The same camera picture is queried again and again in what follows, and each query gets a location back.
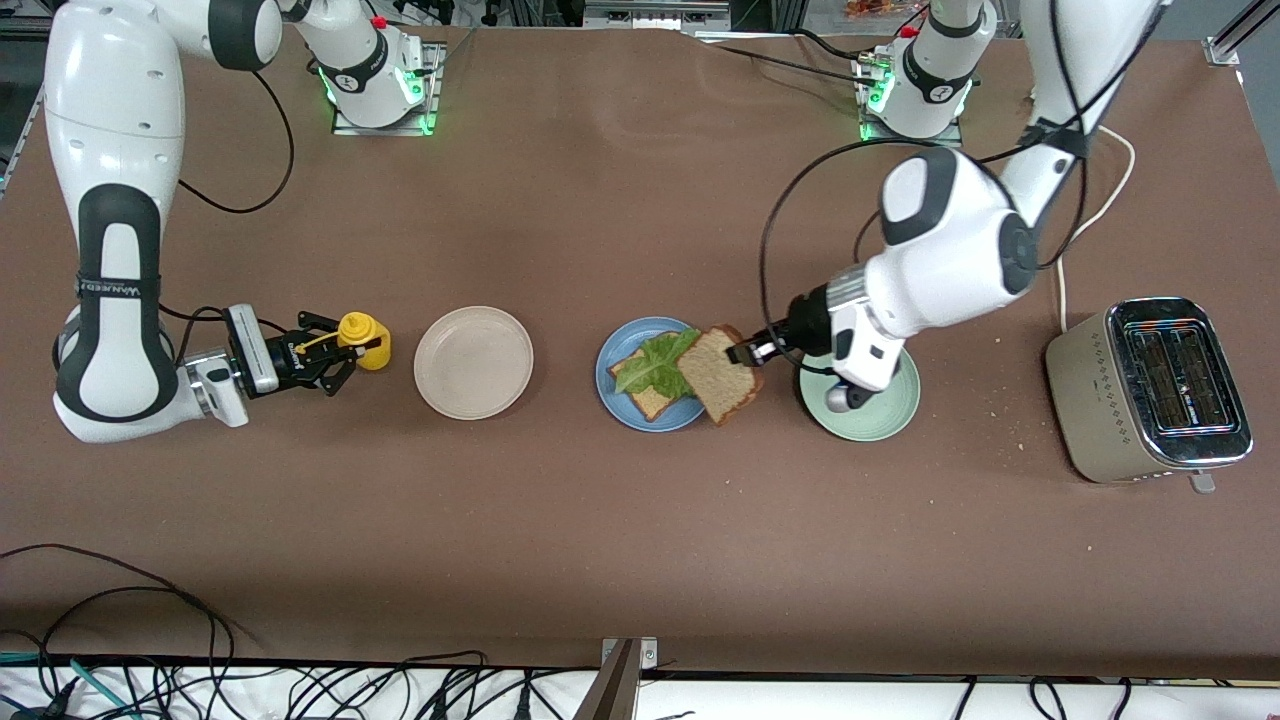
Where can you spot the green lettuce leaf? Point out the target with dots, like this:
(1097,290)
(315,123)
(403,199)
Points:
(650,370)

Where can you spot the beige round plate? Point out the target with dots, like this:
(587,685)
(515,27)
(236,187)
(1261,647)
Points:
(473,362)

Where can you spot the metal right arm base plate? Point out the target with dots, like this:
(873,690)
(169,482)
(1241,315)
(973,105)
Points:
(435,90)

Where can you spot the aluminium frame profile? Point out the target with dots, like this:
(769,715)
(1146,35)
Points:
(1222,50)

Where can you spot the grey power strip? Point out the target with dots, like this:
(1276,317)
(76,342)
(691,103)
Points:
(655,14)

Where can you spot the grey metal edge bracket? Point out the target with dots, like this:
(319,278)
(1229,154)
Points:
(615,690)

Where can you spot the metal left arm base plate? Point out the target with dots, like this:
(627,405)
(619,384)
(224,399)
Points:
(950,140)

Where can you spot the green round plate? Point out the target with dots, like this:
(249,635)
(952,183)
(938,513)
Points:
(890,420)

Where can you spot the blue round plate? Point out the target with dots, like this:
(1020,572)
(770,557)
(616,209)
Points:
(625,413)

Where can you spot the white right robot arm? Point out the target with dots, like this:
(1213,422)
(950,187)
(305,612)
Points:
(110,120)

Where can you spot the dark crust bread slice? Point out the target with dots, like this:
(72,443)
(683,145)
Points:
(720,385)

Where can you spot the light brown bread slice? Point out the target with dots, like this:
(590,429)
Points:
(655,402)

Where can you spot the orange snack bag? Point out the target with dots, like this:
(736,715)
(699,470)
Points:
(880,9)

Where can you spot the yellow mustard squeeze bottle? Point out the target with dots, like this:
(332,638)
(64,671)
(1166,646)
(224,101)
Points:
(368,345)

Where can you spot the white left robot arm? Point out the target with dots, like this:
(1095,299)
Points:
(950,250)

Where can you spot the beige chrome toaster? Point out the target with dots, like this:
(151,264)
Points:
(1095,400)

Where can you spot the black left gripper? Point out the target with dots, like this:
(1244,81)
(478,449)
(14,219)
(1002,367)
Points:
(806,325)

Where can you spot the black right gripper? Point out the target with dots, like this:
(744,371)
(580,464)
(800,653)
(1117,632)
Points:
(283,361)

